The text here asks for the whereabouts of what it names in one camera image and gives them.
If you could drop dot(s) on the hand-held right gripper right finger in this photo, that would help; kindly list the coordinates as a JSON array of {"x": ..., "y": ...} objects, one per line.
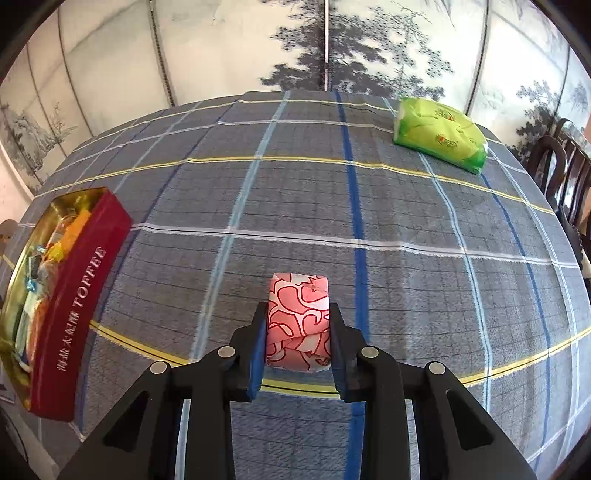
[{"x": 344, "y": 364}]

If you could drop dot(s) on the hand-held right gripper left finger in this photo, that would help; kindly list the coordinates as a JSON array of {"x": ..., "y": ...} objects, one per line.
[{"x": 251, "y": 364}]

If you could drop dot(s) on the pink patterned snack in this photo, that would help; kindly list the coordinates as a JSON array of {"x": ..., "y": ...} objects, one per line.
[{"x": 298, "y": 318}]

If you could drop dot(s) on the red tin box gold inside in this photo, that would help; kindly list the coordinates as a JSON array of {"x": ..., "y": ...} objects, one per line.
[{"x": 78, "y": 300}]

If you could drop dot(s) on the orange yellow snack packet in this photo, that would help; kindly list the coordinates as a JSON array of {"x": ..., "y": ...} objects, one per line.
[{"x": 76, "y": 230}]

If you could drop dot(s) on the blue candy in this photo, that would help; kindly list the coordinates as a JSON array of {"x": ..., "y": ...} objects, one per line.
[{"x": 31, "y": 280}]

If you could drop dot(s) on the green tissue pack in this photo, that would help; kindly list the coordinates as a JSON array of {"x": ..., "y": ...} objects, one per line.
[{"x": 438, "y": 134}]

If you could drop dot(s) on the dark grey cloth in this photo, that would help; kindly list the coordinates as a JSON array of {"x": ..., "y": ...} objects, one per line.
[{"x": 584, "y": 263}]

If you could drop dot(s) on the beige carved object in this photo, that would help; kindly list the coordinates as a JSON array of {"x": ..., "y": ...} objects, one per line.
[{"x": 7, "y": 230}]

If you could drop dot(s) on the painted folding screen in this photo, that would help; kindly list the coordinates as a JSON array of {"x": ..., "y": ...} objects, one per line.
[{"x": 207, "y": 46}]

